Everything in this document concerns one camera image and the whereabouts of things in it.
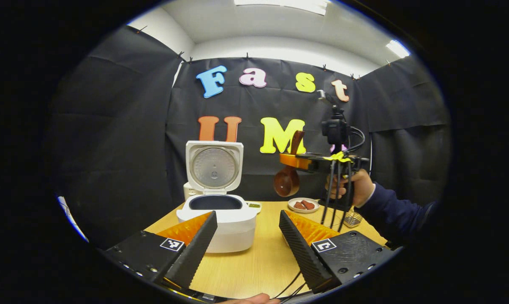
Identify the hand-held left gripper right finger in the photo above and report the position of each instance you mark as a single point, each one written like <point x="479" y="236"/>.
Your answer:
<point x="300" y="253"/>

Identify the brown meat piece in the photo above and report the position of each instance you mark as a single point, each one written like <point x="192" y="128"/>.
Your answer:
<point x="308" y="204"/>
<point x="299" y="205"/>

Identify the long ceiling light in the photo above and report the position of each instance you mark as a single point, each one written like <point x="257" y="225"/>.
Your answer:
<point x="279" y="5"/>

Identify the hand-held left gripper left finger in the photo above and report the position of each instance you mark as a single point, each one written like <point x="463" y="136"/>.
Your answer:
<point x="193" y="253"/>

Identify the white round plate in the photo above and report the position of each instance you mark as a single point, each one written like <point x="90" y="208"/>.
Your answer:
<point x="315" y="210"/>

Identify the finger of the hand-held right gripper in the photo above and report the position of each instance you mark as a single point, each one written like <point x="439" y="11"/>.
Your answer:
<point x="294" y="160"/>

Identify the white rice cooker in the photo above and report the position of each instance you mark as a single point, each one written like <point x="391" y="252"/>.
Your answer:
<point x="233" y="228"/>

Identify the black backdrop cloth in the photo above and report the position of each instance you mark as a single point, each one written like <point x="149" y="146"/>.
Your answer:
<point x="258" y="185"/>

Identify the white divided condiment dish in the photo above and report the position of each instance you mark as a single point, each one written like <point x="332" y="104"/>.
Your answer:
<point x="255" y="206"/>

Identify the small ceiling light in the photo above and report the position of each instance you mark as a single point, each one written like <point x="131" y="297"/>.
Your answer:
<point x="398" y="48"/>

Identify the brown wooden spoon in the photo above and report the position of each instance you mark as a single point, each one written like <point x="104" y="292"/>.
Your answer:
<point x="286" y="181"/>

